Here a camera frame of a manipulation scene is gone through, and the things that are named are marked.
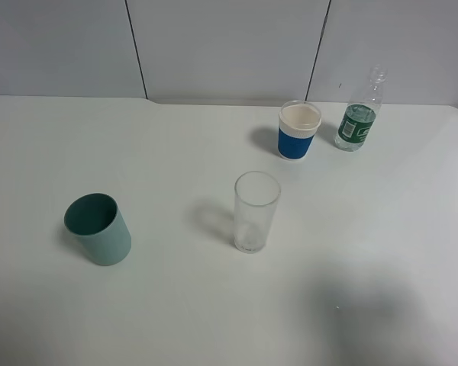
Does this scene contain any teal green plastic cup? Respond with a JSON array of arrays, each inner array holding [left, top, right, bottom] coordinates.
[[63, 193, 131, 266]]

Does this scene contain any clear green labelled water bottle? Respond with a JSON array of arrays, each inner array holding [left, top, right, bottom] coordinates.
[[334, 65, 388, 152]]

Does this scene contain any clear tall drinking glass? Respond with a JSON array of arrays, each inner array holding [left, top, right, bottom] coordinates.
[[234, 171, 282, 253]]

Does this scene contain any blue sleeved white paper cup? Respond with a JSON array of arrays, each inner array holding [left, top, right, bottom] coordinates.
[[277, 100, 321, 160]]

